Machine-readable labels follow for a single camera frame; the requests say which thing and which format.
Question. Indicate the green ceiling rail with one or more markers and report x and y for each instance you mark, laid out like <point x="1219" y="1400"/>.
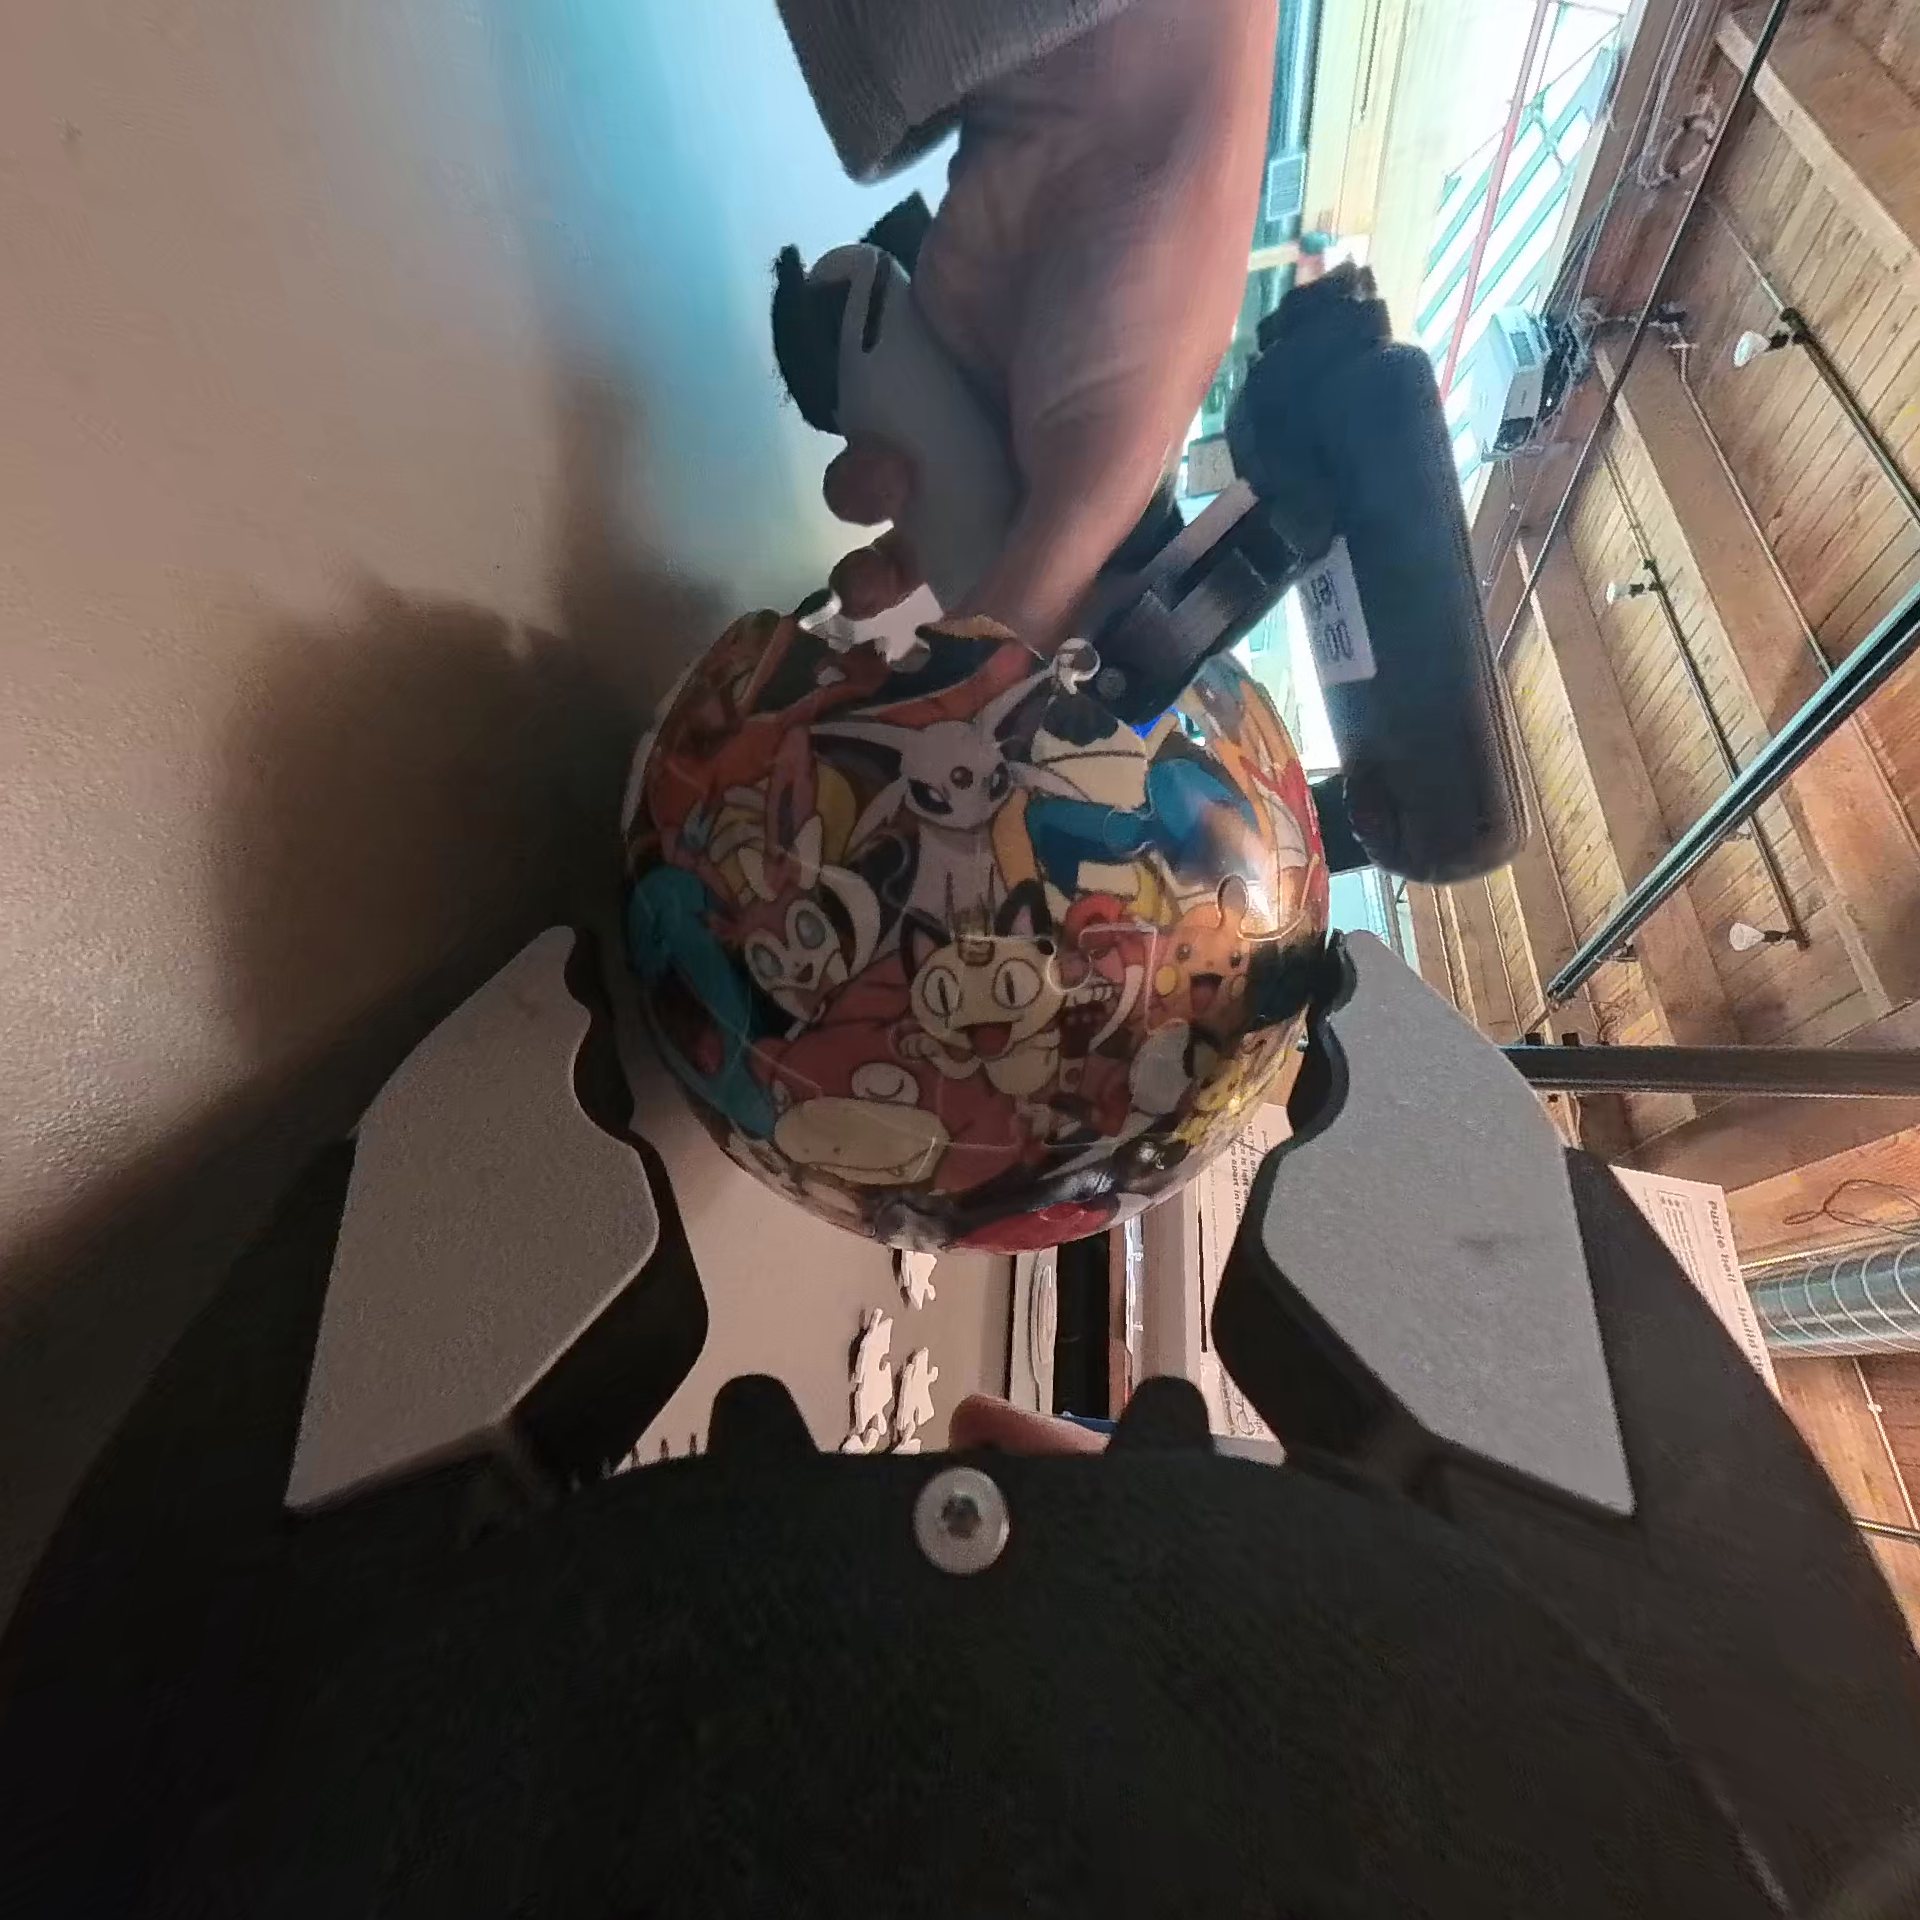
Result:
<point x="1724" y="810"/>

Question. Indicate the ceiling spot lamp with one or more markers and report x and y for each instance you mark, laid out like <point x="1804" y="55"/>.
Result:
<point x="1621" y="587"/>
<point x="1748" y="938"/>
<point x="1753" y="349"/>

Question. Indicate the person's left hand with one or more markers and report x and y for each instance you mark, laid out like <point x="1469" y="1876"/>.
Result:
<point x="1109" y="300"/>

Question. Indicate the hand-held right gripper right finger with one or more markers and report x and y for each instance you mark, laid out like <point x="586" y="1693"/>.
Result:
<point x="1441" y="1277"/>

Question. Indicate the window air conditioner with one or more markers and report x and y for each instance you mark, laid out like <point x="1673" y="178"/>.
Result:
<point x="1516" y="375"/>

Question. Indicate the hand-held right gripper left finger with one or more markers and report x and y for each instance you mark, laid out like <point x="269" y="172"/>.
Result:
<point x="465" y="1260"/>

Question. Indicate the silver ventilation duct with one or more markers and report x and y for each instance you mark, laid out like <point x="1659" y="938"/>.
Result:
<point x="1846" y="1307"/>

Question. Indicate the dark metal pole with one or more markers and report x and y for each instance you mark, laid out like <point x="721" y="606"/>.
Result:
<point x="1724" y="1071"/>

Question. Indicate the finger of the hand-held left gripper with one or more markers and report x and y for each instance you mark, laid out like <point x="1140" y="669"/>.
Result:
<point x="1215" y="629"/>

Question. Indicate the scattered loose puzzle pieces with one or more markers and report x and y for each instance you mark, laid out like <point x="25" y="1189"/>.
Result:
<point x="881" y="1335"/>

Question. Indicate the printed instruction sheet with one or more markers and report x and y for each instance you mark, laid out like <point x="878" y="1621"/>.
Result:
<point x="1711" y="1277"/>

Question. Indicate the colourful puzzle ball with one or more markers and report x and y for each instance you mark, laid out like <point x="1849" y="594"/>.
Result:
<point x="962" y="932"/>

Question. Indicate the person's right hand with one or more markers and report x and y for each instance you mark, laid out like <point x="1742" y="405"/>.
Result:
<point x="1036" y="1429"/>

